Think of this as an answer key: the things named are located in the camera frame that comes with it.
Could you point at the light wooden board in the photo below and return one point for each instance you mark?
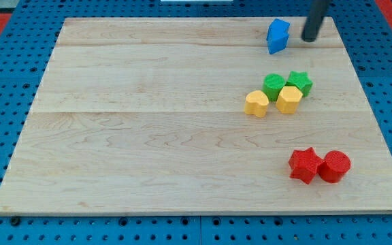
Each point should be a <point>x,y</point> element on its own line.
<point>145,117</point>

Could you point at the blue triangle block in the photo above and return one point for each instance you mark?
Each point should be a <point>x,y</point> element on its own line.
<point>277,41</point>

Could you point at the yellow heart block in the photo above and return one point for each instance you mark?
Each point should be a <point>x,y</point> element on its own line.
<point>256,104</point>

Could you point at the green cylinder block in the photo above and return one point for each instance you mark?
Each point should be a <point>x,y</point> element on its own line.
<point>272,85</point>

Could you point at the yellow hexagon block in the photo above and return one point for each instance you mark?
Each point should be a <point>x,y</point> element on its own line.
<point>288,99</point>

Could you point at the green star block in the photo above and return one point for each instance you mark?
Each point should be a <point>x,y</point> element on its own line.
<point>301,81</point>

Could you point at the red star block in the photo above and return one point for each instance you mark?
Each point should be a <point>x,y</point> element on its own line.
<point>304,164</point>

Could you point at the blue cube block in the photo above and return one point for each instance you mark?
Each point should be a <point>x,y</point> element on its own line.
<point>277,29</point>

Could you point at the red cylinder block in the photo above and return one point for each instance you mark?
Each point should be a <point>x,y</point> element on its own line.
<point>335,165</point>

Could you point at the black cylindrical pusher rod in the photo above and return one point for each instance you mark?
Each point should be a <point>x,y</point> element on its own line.
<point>314,20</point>

